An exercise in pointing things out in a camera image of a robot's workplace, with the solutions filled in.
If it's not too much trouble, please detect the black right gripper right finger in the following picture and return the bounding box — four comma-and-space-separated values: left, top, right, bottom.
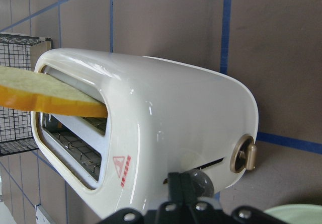
183, 172, 221, 223

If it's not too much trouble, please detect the grey toaster lever knob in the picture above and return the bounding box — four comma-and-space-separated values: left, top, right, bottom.
186, 169, 215, 198

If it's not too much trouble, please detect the bread slice in toaster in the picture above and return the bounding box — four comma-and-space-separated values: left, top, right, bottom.
1, 66, 108, 118

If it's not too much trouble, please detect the black wire mesh basket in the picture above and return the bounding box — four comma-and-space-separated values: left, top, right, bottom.
1, 33, 53, 157

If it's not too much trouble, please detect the light green plate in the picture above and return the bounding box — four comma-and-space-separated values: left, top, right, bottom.
264, 204, 322, 224

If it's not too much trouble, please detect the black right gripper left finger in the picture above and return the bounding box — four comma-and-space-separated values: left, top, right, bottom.
155, 173, 186, 223

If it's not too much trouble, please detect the white two-slot toaster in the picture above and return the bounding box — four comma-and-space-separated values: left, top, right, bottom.
31, 49, 259, 218

